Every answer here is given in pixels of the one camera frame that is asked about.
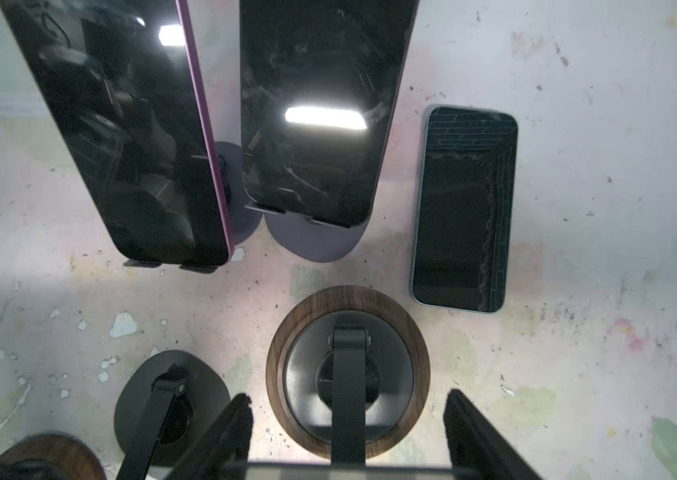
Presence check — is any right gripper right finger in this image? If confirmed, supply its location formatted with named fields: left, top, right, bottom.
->
left=443, top=389, right=541, bottom=480

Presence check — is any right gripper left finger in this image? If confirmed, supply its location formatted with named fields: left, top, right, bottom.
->
left=168, top=393, right=254, bottom=479

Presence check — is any wood-base grey phone stand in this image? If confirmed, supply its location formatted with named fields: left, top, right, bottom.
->
left=266, top=285, right=430, bottom=465

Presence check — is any black phone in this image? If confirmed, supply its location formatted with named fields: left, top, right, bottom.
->
left=240, top=0, right=417, bottom=228
left=410, top=105, right=519, bottom=313

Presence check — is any middle black phone stand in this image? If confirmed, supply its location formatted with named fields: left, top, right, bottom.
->
left=114, top=350, right=230, bottom=479

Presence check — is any purple-edged back left phone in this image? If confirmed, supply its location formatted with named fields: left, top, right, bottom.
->
left=0, top=1, right=234, bottom=270

